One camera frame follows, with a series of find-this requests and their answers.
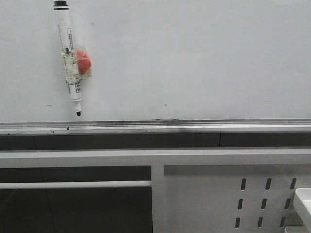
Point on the white whiteboard stand frame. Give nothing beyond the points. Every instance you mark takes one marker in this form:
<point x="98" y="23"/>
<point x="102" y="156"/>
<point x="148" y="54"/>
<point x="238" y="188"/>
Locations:
<point x="152" y="191"/>

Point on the white metal storage tray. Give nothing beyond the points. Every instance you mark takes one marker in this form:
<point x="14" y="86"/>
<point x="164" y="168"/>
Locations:
<point x="302" y="205"/>

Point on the white whiteboard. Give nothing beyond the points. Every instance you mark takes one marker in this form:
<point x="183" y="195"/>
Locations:
<point x="159" y="66"/>

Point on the red round magnet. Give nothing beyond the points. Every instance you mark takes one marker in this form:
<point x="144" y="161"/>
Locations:
<point x="83" y="62"/>

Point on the white whiteboard marker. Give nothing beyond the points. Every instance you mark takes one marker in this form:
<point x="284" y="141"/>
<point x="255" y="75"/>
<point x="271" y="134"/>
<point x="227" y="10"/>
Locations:
<point x="72" y="76"/>

